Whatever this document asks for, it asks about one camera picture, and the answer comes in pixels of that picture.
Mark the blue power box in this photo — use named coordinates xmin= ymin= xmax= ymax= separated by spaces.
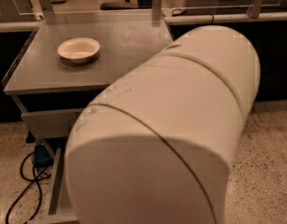
xmin=32 ymin=144 xmax=53 ymax=168

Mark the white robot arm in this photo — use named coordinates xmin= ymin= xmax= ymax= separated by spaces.
xmin=65 ymin=25 xmax=260 ymax=224

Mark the black floor cable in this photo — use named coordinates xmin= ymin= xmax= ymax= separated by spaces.
xmin=5 ymin=151 xmax=52 ymax=224

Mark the dark low cabinet right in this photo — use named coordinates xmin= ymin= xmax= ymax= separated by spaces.
xmin=169 ymin=21 xmax=287 ymax=101

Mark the closed upper grey drawer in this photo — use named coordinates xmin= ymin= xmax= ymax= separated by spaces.
xmin=22 ymin=108 xmax=82 ymax=140

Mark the white bowl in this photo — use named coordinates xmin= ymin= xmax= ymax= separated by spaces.
xmin=58 ymin=37 xmax=100 ymax=63

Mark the grey drawer cabinet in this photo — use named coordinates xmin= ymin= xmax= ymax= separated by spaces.
xmin=1 ymin=9 xmax=175 ymax=147

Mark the open lower grey drawer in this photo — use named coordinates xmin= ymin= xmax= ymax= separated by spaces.
xmin=27 ymin=138 xmax=79 ymax=224

